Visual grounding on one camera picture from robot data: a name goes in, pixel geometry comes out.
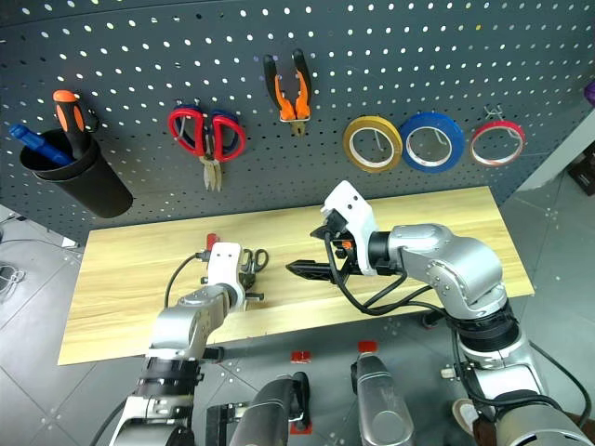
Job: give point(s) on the blue tape roll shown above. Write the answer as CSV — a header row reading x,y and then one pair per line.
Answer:
x,y
455,139

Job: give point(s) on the dark box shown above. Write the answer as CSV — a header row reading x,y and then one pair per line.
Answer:
x,y
585,172

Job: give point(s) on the black cup holder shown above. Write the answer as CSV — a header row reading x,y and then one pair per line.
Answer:
x,y
88,179

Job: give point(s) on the metal pegboard hook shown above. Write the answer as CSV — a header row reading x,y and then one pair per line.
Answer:
x,y
439,136
496,113
382,139

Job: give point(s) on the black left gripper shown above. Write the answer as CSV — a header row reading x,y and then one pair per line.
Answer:
x,y
247,279

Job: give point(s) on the dark rounded robot shape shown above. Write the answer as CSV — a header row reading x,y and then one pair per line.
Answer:
x,y
265,413

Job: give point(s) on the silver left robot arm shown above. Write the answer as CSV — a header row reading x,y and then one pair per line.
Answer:
x,y
186,320

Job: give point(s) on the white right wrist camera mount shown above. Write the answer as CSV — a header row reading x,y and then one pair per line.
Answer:
x,y
355,213

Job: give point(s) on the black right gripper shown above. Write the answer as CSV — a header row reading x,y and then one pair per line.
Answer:
x,y
341,260

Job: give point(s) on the dark grey perforated pegboard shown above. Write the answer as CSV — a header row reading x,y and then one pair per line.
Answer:
x,y
139,56

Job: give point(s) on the orange black pliers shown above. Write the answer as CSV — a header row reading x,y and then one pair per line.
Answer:
x,y
290,104

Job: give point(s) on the white shoe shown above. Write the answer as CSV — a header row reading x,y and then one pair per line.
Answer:
x,y
465,415

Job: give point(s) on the yellow tape roll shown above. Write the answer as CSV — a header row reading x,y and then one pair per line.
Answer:
x,y
395,139

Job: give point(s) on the silver rounded robot shape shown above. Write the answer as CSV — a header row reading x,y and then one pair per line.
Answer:
x,y
381,404

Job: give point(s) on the red tape roll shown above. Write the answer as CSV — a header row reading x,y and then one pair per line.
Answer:
x,y
516,132

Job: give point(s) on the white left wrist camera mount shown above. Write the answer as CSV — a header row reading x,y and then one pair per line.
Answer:
x,y
225,269

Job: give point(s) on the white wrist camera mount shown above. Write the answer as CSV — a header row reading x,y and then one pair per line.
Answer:
x,y
225,269
355,213

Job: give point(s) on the purple object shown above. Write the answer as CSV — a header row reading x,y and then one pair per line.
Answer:
x,y
590,92

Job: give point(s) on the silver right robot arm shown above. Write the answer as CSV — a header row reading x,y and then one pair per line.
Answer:
x,y
455,274

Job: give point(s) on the grey black scissors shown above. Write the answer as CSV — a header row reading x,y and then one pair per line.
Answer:
x,y
258,260

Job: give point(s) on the blue marker pen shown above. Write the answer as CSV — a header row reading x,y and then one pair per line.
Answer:
x,y
39,144

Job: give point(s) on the red floor marker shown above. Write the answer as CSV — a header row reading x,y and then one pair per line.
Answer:
x,y
300,357
367,346

